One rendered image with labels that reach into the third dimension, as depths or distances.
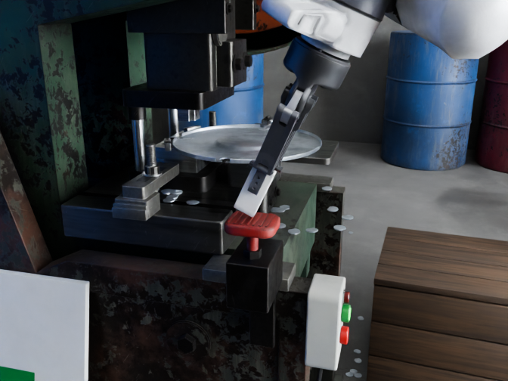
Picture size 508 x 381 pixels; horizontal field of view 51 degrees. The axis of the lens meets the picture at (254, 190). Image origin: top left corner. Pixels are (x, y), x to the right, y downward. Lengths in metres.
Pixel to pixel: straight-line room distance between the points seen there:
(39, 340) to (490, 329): 1.07
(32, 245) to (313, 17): 0.66
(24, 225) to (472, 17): 0.78
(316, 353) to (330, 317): 0.07
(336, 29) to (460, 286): 1.01
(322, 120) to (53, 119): 3.55
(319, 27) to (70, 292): 0.62
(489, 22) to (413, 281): 0.98
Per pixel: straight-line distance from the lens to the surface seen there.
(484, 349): 1.55
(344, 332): 0.87
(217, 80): 0.99
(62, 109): 1.02
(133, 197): 0.90
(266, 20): 1.35
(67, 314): 1.00
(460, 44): 0.61
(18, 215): 1.02
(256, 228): 0.69
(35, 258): 1.03
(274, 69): 4.42
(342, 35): 0.61
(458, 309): 1.49
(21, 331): 1.06
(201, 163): 1.03
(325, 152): 0.99
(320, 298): 0.82
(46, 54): 0.99
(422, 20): 0.63
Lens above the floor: 1.03
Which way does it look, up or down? 19 degrees down
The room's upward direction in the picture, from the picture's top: straight up
